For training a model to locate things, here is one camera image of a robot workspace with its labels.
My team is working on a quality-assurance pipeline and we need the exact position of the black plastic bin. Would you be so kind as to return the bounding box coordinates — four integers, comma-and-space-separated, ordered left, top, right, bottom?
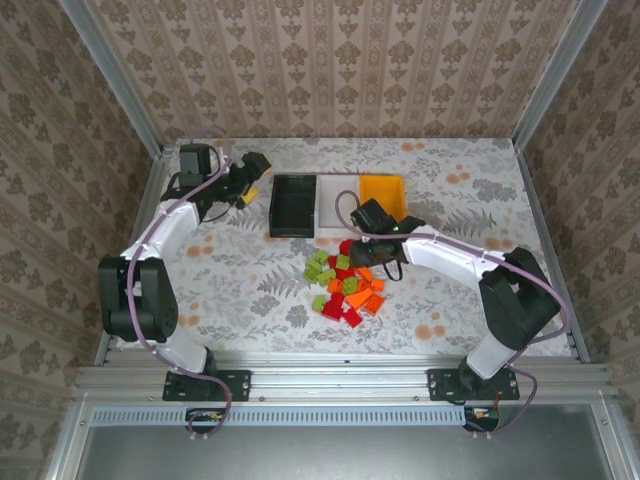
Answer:
268, 173, 319, 239

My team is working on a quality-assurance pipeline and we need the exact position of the grey slotted cable duct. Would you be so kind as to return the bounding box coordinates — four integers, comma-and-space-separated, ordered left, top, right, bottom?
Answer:
92, 405, 469, 427

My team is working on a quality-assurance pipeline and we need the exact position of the floral patterned table cover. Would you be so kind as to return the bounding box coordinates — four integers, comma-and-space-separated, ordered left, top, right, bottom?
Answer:
115, 137, 574, 357

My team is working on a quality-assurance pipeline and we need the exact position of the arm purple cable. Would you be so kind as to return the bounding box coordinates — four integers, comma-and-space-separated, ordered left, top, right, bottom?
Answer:
126, 128, 236, 442
333, 189, 571, 439

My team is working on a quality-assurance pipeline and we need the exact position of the orange plastic bin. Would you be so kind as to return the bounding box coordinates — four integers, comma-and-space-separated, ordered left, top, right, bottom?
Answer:
358, 173, 409, 222

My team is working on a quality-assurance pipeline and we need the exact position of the aluminium side rail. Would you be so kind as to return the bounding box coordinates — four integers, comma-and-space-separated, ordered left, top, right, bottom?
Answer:
514, 139, 592, 365
93, 143, 177, 366

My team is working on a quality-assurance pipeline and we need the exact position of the white plastic bin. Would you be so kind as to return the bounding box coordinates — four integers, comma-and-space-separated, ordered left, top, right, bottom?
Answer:
314, 174, 364, 238

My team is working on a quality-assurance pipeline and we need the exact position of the small wired electronics board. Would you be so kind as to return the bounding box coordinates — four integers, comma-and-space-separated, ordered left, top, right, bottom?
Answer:
185, 407, 224, 427
464, 407, 501, 431

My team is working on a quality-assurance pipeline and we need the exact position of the aluminium frame post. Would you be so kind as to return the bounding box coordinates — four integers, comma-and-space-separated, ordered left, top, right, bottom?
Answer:
57, 0, 169, 159
512, 0, 610, 151

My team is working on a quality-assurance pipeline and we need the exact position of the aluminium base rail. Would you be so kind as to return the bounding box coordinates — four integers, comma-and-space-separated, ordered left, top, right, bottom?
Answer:
74, 349, 617, 404

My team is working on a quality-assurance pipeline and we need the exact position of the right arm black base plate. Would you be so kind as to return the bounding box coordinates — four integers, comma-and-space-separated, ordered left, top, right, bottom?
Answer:
427, 368, 522, 403

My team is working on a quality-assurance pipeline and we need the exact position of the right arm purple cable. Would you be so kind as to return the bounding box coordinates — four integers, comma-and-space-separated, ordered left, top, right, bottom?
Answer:
333, 189, 571, 439

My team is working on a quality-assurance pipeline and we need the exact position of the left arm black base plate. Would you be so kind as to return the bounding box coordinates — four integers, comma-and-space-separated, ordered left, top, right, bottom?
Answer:
162, 368, 252, 403

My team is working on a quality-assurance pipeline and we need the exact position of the grey metal panel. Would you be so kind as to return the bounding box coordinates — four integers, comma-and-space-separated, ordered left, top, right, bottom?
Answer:
74, 423, 619, 480

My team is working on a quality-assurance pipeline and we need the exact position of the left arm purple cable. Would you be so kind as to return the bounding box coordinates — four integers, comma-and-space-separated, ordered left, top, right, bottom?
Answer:
126, 128, 236, 442

